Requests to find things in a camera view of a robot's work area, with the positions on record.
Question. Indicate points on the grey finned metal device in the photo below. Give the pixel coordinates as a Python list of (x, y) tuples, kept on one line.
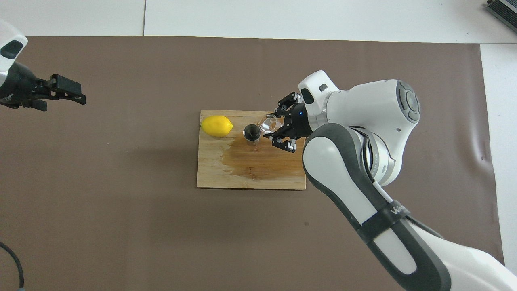
[(505, 14)]

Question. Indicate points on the yellow lemon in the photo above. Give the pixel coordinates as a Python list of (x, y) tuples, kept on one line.
[(216, 126)]

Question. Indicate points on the steel double jigger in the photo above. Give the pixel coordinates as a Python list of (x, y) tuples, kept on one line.
[(251, 133)]

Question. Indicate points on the wooden cutting board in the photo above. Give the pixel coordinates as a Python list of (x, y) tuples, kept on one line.
[(250, 173)]

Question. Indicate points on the brown paper table mat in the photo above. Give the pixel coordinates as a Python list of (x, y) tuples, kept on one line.
[(121, 226)]

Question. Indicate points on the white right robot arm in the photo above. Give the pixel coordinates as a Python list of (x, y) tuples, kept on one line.
[(363, 109)]

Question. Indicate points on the small clear glass cup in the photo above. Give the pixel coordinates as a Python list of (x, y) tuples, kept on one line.
[(270, 123)]

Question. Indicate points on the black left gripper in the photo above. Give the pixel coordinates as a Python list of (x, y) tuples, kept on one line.
[(18, 87)]

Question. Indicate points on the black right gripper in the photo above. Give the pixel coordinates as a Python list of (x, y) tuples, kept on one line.
[(298, 123)]

